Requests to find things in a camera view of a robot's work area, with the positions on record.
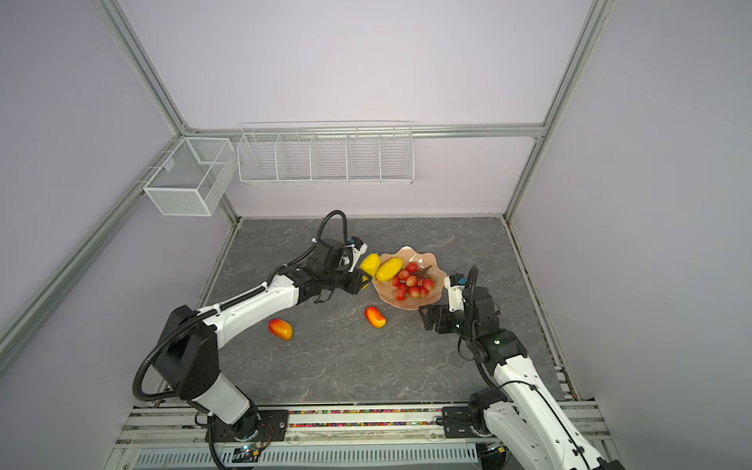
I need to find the yellow wrinkled fake fruit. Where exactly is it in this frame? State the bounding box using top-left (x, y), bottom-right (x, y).
top-left (360, 253), bottom-right (381, 277)

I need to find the long red-yellow fake mango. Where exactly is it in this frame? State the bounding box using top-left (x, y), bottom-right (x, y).
top-left (364, 307), bottom-right (387, 328)

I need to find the smooth yellow fake mango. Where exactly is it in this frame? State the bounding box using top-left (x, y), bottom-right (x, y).
top-left (375, 257), bottom-right (405, 282)

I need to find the red fake lychee bunch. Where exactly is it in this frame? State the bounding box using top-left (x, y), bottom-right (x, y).
top-left (389, 262), bottom-right (439, 303)

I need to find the small red-green fake mango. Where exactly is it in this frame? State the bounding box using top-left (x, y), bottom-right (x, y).
top-left (268, 318), bottom-right (294, 341)

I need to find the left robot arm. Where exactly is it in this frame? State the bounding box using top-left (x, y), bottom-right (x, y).
top-left (132, 237), bottom-right (371, 441)

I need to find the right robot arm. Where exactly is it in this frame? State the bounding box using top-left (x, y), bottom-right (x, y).
top-left (419, 286), bottom-right (624, 469)

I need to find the pink scalloped fruit bowl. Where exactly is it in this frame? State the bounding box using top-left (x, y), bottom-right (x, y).
top-left (371, 247), bottom-right (448, 311)

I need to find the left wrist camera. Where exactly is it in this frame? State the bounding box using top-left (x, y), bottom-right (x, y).
top-left (343, 236), bottom-right (368, 272)

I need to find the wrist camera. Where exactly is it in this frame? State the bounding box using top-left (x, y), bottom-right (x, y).
top-left (343, 236), bottom-right (368, 272)
top-left (444, 273), bottom-right (467, 313)

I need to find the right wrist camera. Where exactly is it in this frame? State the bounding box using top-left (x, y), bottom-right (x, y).
top-left (444, 273), bottom-right (467, 313)

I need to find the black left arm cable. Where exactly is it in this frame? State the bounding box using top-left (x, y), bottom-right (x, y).
top-left (131, 210), bottom-right (349, 403)

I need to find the white wire wall basket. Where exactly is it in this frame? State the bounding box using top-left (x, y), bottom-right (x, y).
top-left (237, 121), bottom-right (415, 184)

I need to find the white mesh wall box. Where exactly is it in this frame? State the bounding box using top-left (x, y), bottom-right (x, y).
top-left (144, 137), bottom-right (237, 217)

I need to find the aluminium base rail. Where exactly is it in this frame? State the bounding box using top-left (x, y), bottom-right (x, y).
top-left (110, 400), bottom-right (618, 470)

